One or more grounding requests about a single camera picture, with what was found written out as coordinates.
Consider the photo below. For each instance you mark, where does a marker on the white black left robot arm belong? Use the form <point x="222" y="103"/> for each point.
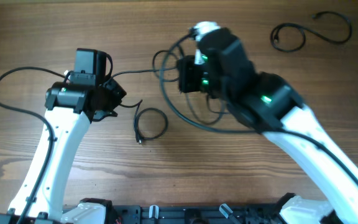
<point x="87" y="94"/>

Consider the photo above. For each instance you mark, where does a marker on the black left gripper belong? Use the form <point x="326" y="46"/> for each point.
<point x="117" y="94"/>

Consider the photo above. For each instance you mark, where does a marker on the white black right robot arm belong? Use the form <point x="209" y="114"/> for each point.
<point x="268" y="105"/>

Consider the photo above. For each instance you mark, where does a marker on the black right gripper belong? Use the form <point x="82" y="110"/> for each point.
<point x="186" y="68"/>

